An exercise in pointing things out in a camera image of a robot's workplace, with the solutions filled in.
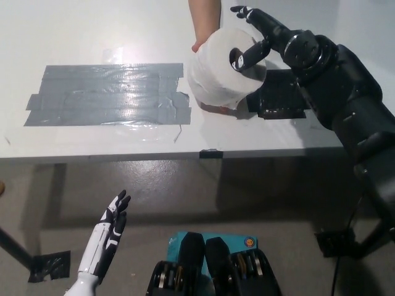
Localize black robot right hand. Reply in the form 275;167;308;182
230;5;328;80

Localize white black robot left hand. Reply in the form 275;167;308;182
66;189;132;296

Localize person's bare hand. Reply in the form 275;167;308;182
190;36;240;117

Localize white toilet paper roll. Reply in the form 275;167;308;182
187;27;268;111

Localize black ribbed robot body blocks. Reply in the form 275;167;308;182
146;232;281;296

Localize teal robot body top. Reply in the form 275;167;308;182
166;231;260;278

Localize black floor tape patch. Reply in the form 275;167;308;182
27;250;71;284

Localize black tape square patch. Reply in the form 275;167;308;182
245;69;312;120

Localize black slanted pole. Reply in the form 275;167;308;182
0;228;33;271

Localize small black tape piece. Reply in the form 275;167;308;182
199;148;223;160

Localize grey duct tape patch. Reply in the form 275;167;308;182
23;63;193;127

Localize thin black cable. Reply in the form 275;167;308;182
331;197;362;296

